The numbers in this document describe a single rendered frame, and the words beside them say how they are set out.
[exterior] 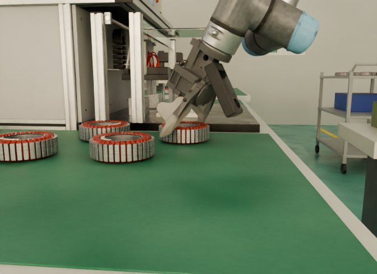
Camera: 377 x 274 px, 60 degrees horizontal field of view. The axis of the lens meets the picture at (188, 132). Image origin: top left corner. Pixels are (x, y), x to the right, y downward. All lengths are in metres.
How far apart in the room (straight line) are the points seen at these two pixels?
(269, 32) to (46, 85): 0.59
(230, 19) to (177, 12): 5.90
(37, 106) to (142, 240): 0.72
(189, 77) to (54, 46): 0.42
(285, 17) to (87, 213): 0.48
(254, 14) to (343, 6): 6.21
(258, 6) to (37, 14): 0.58
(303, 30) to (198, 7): 5.87
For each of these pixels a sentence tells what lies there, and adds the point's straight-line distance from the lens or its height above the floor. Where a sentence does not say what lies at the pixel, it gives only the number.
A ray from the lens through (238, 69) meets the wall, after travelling 6.37.
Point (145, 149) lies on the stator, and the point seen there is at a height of 0.77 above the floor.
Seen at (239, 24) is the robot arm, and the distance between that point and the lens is 0.64.
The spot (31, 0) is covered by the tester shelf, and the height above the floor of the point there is 1.08.
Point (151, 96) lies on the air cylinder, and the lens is 1.28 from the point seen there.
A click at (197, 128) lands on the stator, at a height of 0.78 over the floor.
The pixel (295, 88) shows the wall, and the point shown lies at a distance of 6.52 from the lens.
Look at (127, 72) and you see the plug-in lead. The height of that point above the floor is 0.90.
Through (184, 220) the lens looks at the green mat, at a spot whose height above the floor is 0.75.
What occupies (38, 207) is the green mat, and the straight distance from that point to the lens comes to 0.40.
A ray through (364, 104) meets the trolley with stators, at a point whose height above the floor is 0.62.
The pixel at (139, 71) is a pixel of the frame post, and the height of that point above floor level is 0.90.
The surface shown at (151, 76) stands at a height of 0.89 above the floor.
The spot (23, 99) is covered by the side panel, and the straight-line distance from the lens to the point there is 0.99.
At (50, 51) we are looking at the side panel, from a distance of 0.95.
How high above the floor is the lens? 0.89
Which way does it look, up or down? 10 degrees down
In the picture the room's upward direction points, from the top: straight up
